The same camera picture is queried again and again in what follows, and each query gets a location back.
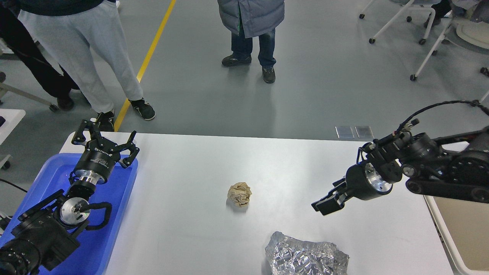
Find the aluminium foil sheet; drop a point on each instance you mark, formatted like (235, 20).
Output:
(289, 256)

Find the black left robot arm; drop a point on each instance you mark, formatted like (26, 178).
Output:
(47, 232)

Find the person in black trousers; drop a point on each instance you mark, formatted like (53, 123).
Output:
(19, 40)

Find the beige plastic bin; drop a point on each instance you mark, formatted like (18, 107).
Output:
(463, 227)

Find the person in grey sweatpants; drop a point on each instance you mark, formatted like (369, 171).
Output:
(69, 30)

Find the white wheeled chair right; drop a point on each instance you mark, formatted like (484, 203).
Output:
(467, 28)

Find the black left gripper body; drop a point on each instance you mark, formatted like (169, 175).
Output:
(97, 161)

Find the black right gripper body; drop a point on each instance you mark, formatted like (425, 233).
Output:
(363, 182)

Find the left metal floor plate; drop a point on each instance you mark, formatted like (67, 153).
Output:
(344, 132)

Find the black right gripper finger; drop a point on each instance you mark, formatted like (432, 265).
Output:
(332, 202)
(339, 185)

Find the person in grey puffer coat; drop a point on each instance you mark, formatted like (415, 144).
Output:
(247, 19)

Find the grey chair leg left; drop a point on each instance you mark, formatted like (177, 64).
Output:
(4, 88)

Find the white table at left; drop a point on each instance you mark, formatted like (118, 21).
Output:
(12, 118)

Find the right metal floor plate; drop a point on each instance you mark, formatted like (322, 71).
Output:
(364, 132)

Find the crumpled brown paper ball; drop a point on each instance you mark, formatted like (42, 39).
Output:
(239, 194)

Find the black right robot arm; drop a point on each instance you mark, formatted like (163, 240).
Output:
(455, 167)

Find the white wheeled chair frame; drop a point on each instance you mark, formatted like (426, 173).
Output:
(406, 8)

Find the metal floor plate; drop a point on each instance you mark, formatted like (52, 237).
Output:
(364, 132)
(344, 132)

